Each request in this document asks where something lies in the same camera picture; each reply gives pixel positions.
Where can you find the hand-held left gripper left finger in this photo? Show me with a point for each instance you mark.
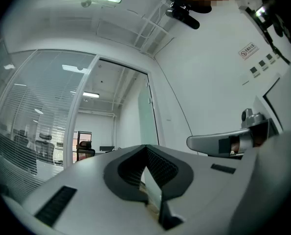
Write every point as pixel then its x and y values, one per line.
pixel 86 199

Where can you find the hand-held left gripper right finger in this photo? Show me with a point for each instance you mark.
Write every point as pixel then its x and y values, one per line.
pixel 208 192

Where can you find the black head-mounted camera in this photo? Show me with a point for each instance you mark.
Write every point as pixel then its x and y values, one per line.
pixel 183 15

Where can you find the small rectangular ceiling light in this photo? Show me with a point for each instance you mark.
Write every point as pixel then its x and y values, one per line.
pixel 91 95

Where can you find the round ceiling sensor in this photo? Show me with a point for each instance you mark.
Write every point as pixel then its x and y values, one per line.
pixel 86 2

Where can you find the white wall control panel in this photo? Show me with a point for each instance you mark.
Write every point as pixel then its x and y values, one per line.
pixel 270 58
pixel 254 71
pixel 263 65

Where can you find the red and white wall sign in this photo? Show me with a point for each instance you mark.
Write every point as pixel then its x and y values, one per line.
pixel 248 51

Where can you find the person's dark-clothed torso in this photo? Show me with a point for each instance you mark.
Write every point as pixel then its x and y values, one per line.
pixel 285 21

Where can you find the glass partition with blinds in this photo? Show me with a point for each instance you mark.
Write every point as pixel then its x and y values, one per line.
pixel 37 111

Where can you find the frosted glass door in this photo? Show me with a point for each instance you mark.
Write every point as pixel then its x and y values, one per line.
pixel 147 116

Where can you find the person's right hand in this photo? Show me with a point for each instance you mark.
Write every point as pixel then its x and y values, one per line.
pixel 234 147

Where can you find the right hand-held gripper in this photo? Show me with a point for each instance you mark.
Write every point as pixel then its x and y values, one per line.
pixel 254 119

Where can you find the black office chair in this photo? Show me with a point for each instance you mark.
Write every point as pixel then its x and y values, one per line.
pixel 45 147
pixel 85 150
pixel 23 141

